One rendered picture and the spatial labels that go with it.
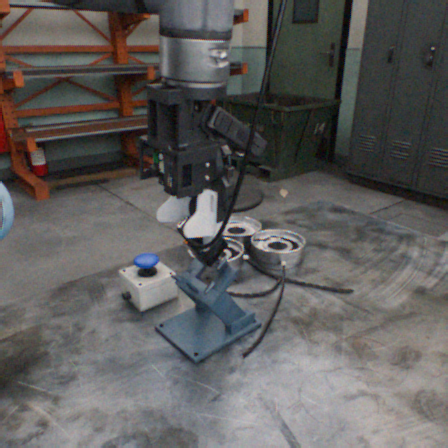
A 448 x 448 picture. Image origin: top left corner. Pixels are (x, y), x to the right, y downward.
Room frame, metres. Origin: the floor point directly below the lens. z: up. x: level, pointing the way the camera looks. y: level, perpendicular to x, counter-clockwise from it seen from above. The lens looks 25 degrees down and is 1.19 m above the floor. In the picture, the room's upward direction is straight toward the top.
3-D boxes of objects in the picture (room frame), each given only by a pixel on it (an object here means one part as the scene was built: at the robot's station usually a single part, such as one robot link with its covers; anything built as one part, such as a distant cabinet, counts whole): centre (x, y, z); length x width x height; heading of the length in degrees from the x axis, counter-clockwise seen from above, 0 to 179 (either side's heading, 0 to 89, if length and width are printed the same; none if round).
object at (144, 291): (0.61, 0.13, 0.82); 0.08 x 0.07 x 0.05; 128
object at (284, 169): (4.20, -0.48, 0.35); 1.04 x 0.74 x 0.70; 38
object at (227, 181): (0.49, 0.01, 1.03); 0.05 x 0.02 x 0.09; 46
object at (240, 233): (0.81, -0.03, 0.82); 0.10 x 0.10 x 0.04
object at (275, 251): (0.74, -0.11, 0.82); 0.10 x 0.10 x 0.04
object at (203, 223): (0.48, 0.03, 0.99); 0.06 x 0.03 x 0.09; 136
